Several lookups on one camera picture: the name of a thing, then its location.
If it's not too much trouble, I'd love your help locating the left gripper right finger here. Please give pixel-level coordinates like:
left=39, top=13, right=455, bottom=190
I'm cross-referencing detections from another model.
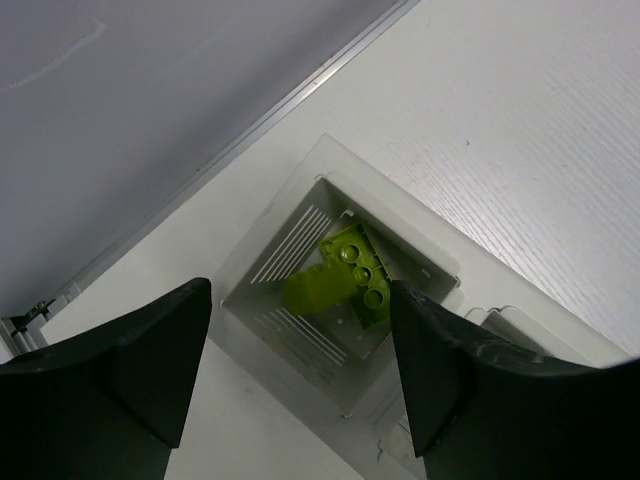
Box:
left=390, top=281, right=639, bottom=479

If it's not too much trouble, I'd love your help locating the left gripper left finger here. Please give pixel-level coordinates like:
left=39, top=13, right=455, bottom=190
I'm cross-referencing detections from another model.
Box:
left=1, top=277, right=211, bottom=479

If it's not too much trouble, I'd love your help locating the long green lego brick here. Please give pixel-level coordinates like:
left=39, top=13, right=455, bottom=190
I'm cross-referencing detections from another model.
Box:
left=318, top=223, right=392, bottom=330

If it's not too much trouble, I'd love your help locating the white two-compartment container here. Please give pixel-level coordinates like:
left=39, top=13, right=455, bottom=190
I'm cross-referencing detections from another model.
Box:
left=209, top=136, right=628, bottom=479

